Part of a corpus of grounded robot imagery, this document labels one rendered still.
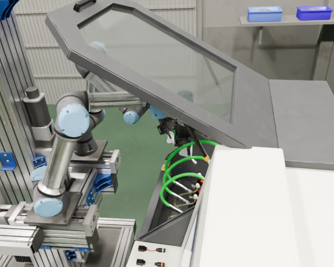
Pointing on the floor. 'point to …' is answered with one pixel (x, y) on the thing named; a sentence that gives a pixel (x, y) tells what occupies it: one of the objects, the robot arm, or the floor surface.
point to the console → (245, 211)
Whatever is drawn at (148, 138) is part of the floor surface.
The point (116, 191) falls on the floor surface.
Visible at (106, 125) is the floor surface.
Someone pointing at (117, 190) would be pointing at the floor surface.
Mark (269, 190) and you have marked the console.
